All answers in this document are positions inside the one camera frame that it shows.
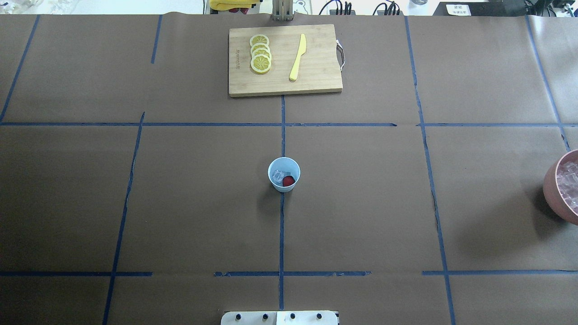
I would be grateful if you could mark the bamboo cutting board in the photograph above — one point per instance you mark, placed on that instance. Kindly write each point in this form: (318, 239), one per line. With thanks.
(319, 72)

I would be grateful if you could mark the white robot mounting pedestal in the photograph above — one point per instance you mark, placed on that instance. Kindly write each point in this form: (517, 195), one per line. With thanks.
(315, 317)

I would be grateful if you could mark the pile of ice cubes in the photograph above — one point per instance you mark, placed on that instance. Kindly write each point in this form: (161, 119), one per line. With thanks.
(567, 182)

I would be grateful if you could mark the top lemon slice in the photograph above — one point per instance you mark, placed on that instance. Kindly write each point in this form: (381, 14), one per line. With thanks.
(261, 64)

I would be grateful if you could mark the bottom lemon slice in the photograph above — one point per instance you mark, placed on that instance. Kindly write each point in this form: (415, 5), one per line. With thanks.
(259, 38)

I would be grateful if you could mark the red strawberry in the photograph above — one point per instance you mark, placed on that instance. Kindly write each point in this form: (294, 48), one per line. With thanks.
(288, 181)

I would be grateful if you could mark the aluminium frame post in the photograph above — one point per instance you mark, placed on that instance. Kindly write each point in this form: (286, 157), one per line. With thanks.
(282, 10)

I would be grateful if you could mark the pink bowl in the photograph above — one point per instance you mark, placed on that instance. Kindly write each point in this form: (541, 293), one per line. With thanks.
(552, 192)

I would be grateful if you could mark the light blue cup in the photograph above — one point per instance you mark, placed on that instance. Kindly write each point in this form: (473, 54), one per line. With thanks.
(284, 164)

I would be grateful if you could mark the black box with label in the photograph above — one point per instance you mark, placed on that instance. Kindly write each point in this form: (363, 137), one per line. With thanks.
(488, 8)

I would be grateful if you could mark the clear ice cube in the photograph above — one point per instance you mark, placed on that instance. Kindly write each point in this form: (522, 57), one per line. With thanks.
(277, 176)

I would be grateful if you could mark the yellow cloth bag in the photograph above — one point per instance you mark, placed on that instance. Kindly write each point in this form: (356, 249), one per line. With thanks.
(225, 5)

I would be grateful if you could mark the yellow plastic knife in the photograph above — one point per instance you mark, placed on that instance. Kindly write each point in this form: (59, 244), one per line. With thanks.
(293, 75)

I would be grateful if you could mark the lemon slice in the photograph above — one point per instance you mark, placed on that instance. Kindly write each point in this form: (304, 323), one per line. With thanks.
(261, 64)
(260, 46)
(259, 38)
(261, 53)

